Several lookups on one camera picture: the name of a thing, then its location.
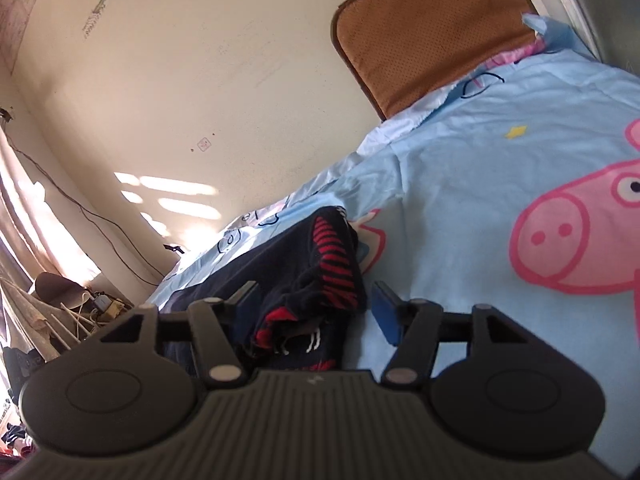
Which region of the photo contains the brown hat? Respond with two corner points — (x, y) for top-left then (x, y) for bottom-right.
(32, 272), (92, 310)

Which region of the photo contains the black tape on wall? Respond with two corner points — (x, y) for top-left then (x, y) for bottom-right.
(163, 244), (185, 255)

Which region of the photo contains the brown seat cushion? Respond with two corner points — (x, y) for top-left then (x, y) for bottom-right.
(332, 0), (535, 120)

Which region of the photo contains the black wall cable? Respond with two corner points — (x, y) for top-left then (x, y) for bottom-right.
(0, 119), (166, 288)

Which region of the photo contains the grey beige window curtain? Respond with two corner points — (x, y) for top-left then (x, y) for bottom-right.
(1, 134), (100, 292)

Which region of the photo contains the black red white patterned sweater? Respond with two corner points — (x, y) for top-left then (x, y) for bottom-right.
(165, 207), (367, 370)

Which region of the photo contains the small pink wall sticker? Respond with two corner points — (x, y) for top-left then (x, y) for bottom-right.
(198, 138), (212, 152)

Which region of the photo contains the light blue cartoon bed sheet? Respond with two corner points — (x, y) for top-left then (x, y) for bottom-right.
(151, 15), (639, 475)

